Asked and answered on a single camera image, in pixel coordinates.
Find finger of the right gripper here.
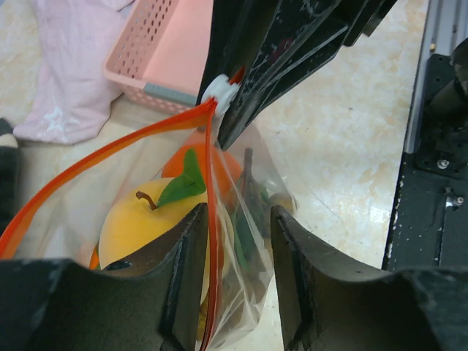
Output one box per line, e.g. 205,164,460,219
217,1,395,150
197,1,282,104

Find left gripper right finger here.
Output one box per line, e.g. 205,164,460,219
271,205,467,350

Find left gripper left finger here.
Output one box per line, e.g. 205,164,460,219
1,203,208,350

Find clear zip top bag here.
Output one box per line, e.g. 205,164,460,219
0,65,297,351

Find yellow orange fruit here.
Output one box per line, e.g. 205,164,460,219
98,178,235,341

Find pink plastic basket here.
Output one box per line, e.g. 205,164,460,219
103,0,214,114

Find black floral pillow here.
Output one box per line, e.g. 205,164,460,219
0,117,20,234

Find pink crumpled cloth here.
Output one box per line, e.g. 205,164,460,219
13,1,132,145

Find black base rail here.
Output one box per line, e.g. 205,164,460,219
382,1,467,271

